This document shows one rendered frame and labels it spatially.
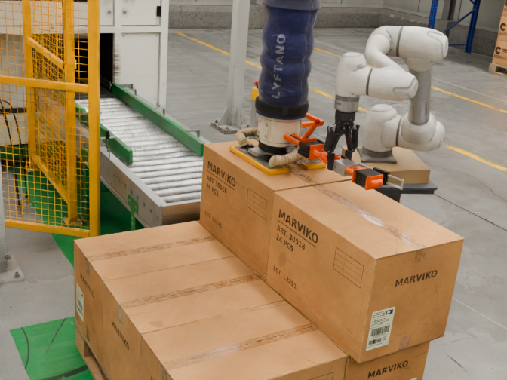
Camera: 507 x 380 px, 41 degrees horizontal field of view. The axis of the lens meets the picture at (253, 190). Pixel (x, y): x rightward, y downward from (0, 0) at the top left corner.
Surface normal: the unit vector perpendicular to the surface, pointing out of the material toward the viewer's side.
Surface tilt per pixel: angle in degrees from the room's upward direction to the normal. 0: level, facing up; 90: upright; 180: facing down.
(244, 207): 90
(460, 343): 0
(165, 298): 0
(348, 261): 90
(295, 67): 71
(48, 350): 0
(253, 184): 90
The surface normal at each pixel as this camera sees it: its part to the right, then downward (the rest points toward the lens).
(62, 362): 0.07, -0.93
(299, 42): 0.33, 0.14
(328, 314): -0.86, 0.12
